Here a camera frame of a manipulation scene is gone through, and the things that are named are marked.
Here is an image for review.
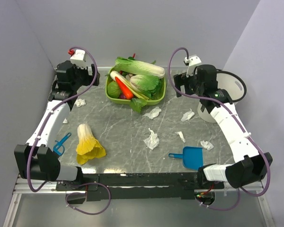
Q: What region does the blue dustpan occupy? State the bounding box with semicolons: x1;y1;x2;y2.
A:
169;146;204;170

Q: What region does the blue hand brush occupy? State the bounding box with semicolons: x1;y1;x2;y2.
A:
53;132;71;157

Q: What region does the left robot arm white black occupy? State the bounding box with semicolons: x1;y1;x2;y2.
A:
14;60;100;192

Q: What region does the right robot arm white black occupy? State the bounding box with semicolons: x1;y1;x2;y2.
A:
171;64;273;188

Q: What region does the paper scrap far left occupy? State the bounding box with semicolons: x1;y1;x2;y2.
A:
75;99;86;107

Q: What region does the paper scrap right of centre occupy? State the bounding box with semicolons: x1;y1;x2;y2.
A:
181;109;195;122

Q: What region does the white leek toy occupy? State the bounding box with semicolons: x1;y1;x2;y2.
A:
110;71;149;100

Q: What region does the round green cabbage toy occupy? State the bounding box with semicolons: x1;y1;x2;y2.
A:
107;81;122;98

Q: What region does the green vegetable tray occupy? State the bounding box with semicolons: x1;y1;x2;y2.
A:
105;72;166;106

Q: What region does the short napa cabbage toy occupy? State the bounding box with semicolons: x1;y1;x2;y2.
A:
130;75;160;92

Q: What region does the purple onion toy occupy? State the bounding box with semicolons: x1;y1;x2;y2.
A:
119;93;127;99

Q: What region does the white trash bin black rim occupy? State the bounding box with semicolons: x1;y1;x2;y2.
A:
197;70;247;123

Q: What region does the paper scrap near tray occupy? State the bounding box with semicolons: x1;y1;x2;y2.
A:
143;106;162;120

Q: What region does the small narrow paper scrap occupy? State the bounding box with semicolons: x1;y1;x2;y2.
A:
175;131;186;143

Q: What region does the orange carrot toy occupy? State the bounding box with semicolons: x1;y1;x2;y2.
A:
115;77;134;100

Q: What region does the long napa cabbage toy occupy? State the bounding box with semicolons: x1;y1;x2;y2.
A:
110;57;165;79

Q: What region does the green leafy herb toy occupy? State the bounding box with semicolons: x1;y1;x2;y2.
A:
129;98;147;113

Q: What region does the paper scrap near dustpan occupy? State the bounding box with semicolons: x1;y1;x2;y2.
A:
200;140;214;150

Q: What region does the large centre paper scrap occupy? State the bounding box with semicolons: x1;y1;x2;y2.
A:
143;128;160;150

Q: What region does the yellow white cabbage toy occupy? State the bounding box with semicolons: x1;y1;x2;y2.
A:
76;124;106;165

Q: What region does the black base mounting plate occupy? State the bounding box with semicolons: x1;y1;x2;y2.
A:
56;172;224;201

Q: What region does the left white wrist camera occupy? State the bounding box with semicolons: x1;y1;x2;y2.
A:
68;49;86;68

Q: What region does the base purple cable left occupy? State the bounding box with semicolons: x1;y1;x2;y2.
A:
65;182;111;215

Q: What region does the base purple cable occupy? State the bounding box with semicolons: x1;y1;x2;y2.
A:
195;188;241;211
65;182;111;215

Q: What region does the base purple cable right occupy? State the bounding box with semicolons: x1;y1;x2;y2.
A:
195;188;241;211

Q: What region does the aluminium rail frame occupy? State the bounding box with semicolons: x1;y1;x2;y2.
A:
2;174;274;227

